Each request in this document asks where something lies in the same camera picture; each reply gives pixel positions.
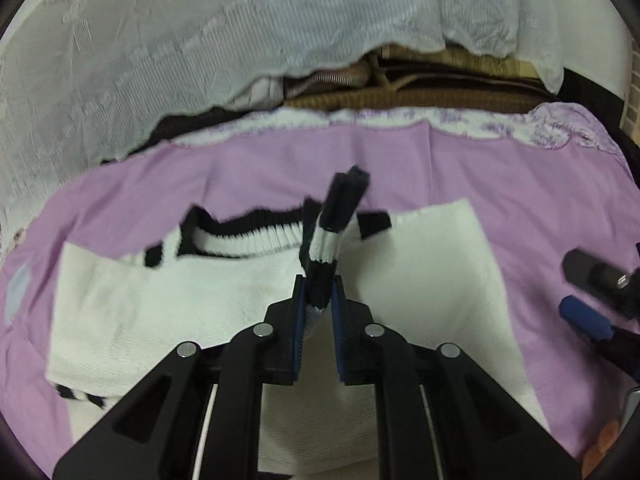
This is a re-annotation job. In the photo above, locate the purple floral bed sheet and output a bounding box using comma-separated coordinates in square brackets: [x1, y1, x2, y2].
[172, 102, 626, 153]

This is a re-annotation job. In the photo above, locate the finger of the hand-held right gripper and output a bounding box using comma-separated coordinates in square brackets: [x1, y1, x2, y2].
[558, 296, 640, 382]
[561, 249, 640, 322]

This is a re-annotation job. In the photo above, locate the white sweater with black trim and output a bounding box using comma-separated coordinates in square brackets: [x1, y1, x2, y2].
[45, 165, 551, 476]

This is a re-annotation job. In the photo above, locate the brown woven mat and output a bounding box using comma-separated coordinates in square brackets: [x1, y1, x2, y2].
[285, 45, 556, 112]

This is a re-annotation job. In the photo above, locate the striped knit cloth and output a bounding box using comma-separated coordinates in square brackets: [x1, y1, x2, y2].
[285, 62, 372, 99]

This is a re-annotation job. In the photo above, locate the pink blanket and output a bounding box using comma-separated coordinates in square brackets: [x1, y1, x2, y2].
[0, 120, 640, 480]

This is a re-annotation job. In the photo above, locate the white lace cloth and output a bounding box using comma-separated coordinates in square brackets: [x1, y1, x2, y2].
[0, 0, 566, 233]

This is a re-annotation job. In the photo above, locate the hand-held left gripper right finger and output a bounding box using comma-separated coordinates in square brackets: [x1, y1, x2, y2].
[332, 275, 583, 480]

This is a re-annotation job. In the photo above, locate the dark cloth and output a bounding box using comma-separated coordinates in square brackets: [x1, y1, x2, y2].
[100, 107, 242, 163]

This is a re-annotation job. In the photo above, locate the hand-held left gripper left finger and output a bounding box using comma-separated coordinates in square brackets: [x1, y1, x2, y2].
[52, 275, 307, 480]

